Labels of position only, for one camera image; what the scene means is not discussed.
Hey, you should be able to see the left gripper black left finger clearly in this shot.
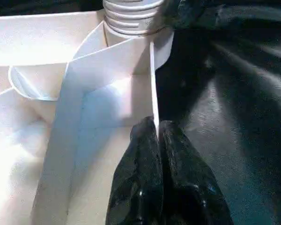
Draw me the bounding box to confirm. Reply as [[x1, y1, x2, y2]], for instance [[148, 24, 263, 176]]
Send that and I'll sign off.
[[104, 116, 165, 225]]

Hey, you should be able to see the white plastic table top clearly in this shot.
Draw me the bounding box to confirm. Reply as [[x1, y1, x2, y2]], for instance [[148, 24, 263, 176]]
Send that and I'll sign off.
[[0, 10, 176, 225]]

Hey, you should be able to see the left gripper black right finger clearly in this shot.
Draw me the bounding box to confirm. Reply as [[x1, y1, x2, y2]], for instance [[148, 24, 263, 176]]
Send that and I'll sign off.
[[159, 119, 235, 225]]

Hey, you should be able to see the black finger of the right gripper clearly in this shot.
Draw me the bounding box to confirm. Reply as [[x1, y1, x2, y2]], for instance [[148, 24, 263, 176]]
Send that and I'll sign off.
[[151, 0, 216, 33]]

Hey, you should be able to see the white plastic table leg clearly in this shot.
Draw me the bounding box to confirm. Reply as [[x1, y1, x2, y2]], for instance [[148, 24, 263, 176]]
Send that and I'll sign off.
[[102, 0, 165, 38]]

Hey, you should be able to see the black work mat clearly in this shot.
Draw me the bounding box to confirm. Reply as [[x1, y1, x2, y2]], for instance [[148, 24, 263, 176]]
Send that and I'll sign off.
[[0, 0, 281, 225]]

